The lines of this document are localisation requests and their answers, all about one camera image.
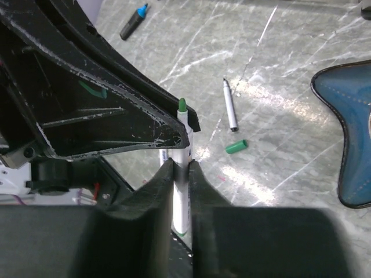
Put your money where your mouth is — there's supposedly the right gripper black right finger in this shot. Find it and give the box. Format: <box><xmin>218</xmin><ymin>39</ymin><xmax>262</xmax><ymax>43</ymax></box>
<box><xmin>189</xmin><ymin>161</ymin><xmax>358</xmax><ymax>277</ymax></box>

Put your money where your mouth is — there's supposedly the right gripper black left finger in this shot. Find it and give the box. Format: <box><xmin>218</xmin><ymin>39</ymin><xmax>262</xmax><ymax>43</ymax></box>
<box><xmin>1</xmin><ymin>160</ymin><xmax>173</xmax><ymax>277</ymax></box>

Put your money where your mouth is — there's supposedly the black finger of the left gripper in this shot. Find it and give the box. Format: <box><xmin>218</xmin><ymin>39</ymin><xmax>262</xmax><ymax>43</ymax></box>
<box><xmin>43</xmin><ymin>1</ymin><xmax>186</xmax><ymax>133</ymax></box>
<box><xmin>1</xmin><ymin>1</ymin><xmax>189</xmax><ymax>161</ymax></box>

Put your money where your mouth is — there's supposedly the white pen with green tip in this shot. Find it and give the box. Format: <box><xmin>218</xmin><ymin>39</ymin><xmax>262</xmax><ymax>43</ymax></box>
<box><xmin>172</xmin><ymin>98</ymin><xmax>193</xmax><ymax>237</ymax></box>

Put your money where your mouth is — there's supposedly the green pen cap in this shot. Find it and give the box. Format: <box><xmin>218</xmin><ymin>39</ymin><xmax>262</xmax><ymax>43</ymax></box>
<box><xmin>225</xmin><ymin>140</ymin><xmax>248</xmax><ymax>154</ymax></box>

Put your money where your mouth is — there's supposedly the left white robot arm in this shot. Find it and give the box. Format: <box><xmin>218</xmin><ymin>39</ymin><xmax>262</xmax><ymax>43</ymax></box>
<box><xmin>1</xmin><ymin>1</ymin><xmax>200</xmax><ymax>200</ymax></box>

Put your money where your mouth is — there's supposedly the black blue highlighter marker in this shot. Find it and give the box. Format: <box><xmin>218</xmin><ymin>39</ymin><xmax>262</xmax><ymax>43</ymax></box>
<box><xmin>119</xmin><ymin>3</ymin><xmax>148</xmax><ymax>41</ymax></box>

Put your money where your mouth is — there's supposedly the blue star-shaped dish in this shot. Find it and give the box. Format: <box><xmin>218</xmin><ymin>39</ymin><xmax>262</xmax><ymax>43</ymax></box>
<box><xmin>310</xmin><ymin>60</ymin><xmax>370</xmax><ymax>209</ymax></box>

